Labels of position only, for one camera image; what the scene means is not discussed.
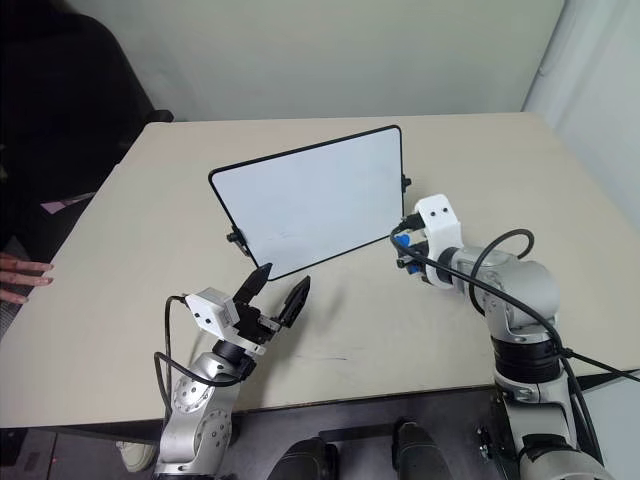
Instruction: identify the white shoe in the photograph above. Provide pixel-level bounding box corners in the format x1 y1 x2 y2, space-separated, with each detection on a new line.
115 439 159 474

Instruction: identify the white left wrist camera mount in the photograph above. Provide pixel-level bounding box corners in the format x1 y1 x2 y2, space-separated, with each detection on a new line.
183 287 267 357

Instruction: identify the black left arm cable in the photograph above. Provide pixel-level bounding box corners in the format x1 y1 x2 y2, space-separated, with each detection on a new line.
153 295 242 417

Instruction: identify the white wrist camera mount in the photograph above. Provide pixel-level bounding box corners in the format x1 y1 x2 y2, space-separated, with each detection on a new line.
183 287 267 357
414 194 463 292

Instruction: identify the black-framed whiteboard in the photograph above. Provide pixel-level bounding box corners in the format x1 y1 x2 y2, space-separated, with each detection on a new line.
207 124 405 283

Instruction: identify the bystander bare hand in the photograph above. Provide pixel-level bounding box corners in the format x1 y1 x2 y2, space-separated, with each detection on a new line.
0 252 55 305

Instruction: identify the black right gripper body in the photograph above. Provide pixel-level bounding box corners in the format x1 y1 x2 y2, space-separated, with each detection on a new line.
408 225 433 282

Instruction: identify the black metal bracket with screws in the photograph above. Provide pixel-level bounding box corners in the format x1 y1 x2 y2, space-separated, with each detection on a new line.
476 394 507 464

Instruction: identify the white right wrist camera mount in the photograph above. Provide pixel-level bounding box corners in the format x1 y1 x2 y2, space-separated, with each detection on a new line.
414 194 463 292

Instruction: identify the dark grey box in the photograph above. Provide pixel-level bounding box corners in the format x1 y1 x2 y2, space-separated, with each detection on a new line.
0 426 62 480

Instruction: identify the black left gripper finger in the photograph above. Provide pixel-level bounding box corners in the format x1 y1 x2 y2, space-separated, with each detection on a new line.
277 275 313 329
233 262 274 307

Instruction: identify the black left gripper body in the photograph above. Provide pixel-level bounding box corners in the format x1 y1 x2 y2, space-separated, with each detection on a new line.
233 301 282 347

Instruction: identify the black office chair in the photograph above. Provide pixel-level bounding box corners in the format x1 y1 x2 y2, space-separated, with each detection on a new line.
0 11 175 261

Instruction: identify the pink paper sheet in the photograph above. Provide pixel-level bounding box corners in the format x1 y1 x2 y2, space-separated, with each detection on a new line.
40 192 97 214

